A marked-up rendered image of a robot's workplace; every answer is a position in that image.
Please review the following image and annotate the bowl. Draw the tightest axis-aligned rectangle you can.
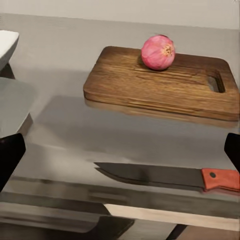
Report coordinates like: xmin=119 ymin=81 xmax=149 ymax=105
xmin=0 ymin=30 xmax=20 ymax=71

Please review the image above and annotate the vidalia onion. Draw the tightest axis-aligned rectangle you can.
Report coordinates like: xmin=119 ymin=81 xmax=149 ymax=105
xmin=141 ymin=34 xmax=176 ymax=70

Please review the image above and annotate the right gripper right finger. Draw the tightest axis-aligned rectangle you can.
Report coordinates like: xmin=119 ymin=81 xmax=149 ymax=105
xmin=224 ymin=133 xmax=240 ymax=173

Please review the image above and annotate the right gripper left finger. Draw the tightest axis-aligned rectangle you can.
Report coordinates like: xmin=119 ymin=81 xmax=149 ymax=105
xmin=0 ymin=133 xmax=26 ymax=193

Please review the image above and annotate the cutting board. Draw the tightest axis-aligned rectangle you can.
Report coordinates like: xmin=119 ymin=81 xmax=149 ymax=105
xmin=83 ymin=46 xmax=240 ymax=122

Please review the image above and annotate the parer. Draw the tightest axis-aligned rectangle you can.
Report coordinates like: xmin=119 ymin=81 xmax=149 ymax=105
xmin=95 ymin=162 xmax=240 ymax=192

